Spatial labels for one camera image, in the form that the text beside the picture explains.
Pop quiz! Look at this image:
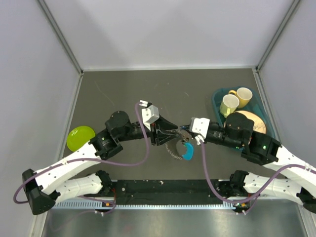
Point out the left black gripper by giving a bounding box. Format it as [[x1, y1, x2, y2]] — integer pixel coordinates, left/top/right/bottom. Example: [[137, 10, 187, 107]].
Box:
[[118, 114, 180, 146]]

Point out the metal key disc blue handle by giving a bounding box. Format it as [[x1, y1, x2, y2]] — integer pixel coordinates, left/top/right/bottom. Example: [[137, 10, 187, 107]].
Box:
[[165, 131, 194, 161]]

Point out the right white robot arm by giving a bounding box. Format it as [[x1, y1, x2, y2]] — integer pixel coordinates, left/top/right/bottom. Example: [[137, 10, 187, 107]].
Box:
[[180, 113, 316, 213]]

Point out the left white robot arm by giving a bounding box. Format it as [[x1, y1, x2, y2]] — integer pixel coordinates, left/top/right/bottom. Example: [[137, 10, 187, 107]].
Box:
[[22, 106, 180, 215]]

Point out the pale green mug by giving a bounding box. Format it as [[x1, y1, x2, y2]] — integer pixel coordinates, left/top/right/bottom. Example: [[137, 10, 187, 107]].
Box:
[[220, 94, 239, 118]]

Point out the yellow mug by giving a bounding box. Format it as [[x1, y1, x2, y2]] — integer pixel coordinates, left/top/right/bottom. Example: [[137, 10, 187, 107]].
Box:
[[229, 87, 253, 109]]

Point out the cream floral plate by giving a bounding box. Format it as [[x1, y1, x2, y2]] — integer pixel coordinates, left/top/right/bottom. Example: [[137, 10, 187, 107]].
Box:
[[235, 110, 267, 134]]

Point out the teal plastic bin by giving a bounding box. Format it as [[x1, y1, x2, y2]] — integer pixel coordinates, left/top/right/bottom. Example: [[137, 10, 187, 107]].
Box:
[[212, 86, 275, 138]]

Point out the lime green plate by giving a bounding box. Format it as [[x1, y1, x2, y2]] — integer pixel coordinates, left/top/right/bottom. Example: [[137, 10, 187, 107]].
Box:
[[66, 126, 95, 152]]

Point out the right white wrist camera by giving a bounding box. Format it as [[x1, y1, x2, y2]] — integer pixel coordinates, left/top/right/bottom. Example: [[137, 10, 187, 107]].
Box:
[[190, 118, 210, 146]]

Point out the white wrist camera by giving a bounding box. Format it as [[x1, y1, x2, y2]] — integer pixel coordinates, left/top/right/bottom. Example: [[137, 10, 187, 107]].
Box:
[[190, 118, 210, 146], [139, 100, 159, 131]]

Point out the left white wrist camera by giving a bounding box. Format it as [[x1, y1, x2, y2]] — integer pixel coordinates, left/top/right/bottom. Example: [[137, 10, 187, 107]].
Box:
[[139, 100, 159, 131]]

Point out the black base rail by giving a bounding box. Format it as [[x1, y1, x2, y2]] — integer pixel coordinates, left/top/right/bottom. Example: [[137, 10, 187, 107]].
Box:
[[54, 180, 235, 209]]

